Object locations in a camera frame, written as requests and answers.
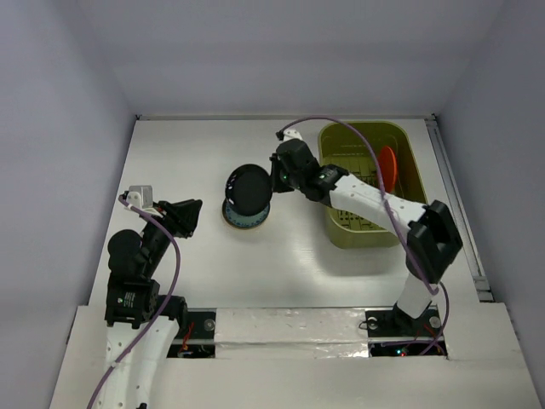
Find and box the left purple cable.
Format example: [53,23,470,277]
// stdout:
[87,194,184,409]

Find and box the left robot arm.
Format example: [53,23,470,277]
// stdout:
[87,192,203,408]

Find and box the purple cable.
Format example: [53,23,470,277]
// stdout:
[87,194,184,409]
[275,115,450,357]

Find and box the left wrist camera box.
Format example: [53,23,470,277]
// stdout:
[118,185,154,212]

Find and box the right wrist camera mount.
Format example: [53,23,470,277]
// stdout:
[276,129,302,143]

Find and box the brown yellow plate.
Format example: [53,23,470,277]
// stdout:
[223,220,267,231]

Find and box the foil covered base bar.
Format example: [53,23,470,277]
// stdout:
[214,308,369,360]

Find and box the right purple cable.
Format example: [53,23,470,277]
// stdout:
[275,115,450,357]

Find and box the beige patterned plate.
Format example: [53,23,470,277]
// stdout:
[227,224,263,233]

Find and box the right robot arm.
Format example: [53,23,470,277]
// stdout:
[270,137,462,336]

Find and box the orange red plate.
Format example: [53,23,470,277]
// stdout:
[378,146,398,193]

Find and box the teal blue patterned plate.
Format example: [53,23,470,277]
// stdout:
[221,200,270,226]

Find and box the olive green dish rack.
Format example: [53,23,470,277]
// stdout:
[318,122,427,249]

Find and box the black teal plate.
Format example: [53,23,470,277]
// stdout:
[225,164,273,216]

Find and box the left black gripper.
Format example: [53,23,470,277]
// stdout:
[141,197,202,274]

